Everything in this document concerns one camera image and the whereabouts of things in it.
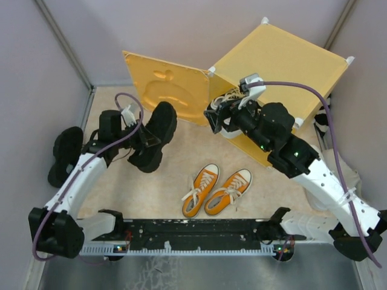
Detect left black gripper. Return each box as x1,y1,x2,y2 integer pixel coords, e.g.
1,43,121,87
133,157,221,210
114,118,161,150

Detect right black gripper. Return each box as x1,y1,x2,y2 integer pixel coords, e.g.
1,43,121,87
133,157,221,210
204,92,272,152

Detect black white sneaker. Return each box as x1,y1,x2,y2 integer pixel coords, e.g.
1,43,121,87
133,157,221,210
207,88,244,110
220,127,242,139

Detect black chunky shoe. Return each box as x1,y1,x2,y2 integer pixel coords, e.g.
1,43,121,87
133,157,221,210
128,101,177,173
47,126,83,188

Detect yellow cabinet door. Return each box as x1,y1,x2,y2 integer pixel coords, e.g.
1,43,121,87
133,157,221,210
122,51,209,126

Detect orange canvas sneaker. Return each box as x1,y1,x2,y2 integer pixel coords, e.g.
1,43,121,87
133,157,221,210
181,163,220,219
204,169,253,216

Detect yellow shoe cabinet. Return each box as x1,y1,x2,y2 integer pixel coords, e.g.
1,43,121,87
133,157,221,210
208,17,355,172

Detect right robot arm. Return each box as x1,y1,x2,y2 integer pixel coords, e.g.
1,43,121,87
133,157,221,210
204,100,386,262

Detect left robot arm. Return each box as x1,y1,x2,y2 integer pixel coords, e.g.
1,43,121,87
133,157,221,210
28,109,177,260

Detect zebra striped shoe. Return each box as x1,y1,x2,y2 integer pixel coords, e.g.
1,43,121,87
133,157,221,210
313,106,329,137

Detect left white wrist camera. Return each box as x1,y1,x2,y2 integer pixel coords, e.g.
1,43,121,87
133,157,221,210
121,103,139,127

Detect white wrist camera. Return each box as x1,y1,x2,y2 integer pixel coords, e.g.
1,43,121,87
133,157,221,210
121,103,139,127
238,73,266,109

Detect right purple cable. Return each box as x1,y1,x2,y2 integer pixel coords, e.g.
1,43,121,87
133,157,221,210
241,80,383,268

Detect purple cable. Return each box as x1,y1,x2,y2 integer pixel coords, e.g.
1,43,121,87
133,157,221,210
241,80,383,268
31,92,143,265

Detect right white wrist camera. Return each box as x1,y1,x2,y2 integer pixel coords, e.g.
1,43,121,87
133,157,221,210
238,73,266,109

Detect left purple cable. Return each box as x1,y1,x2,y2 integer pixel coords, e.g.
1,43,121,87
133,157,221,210
31,92,143,265

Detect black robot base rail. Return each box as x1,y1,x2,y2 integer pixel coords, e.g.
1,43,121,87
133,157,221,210
81,219,287,260

